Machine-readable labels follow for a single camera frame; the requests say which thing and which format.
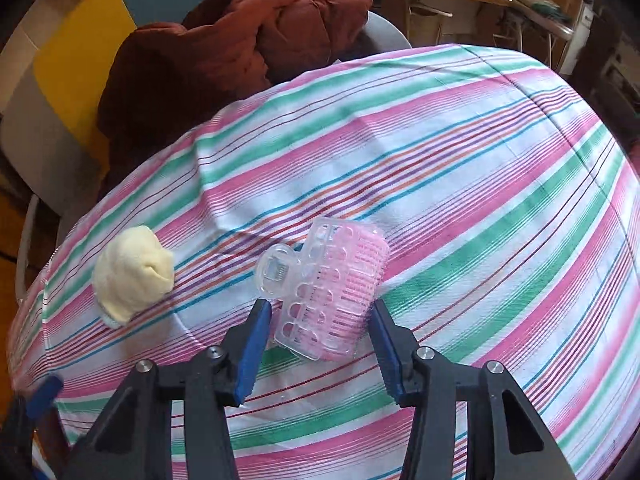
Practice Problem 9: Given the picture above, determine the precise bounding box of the grey chair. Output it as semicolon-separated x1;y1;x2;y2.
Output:
0;77;111;306

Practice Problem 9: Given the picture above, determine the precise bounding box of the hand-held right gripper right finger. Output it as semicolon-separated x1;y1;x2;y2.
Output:
369;299;576;480

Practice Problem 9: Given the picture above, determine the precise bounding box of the pale blue chair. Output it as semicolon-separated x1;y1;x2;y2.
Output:
350;12;413;61

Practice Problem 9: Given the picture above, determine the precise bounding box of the cream sock ball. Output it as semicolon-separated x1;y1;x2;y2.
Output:
92;226;176;330

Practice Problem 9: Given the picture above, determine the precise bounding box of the dark red jacket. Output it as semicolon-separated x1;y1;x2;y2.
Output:
96;0;373;201

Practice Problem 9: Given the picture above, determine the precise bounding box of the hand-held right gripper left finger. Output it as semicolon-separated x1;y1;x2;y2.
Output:
60;297;273;480

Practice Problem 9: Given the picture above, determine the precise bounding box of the striped tablecloth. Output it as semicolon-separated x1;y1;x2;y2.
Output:
7;44;640;480

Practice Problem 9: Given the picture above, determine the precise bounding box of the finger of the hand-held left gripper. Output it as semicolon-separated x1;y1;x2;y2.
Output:
25;374;65;418

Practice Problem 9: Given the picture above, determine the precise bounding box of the clear pink hair roller clip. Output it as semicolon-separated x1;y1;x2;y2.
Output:
255;217;390;362

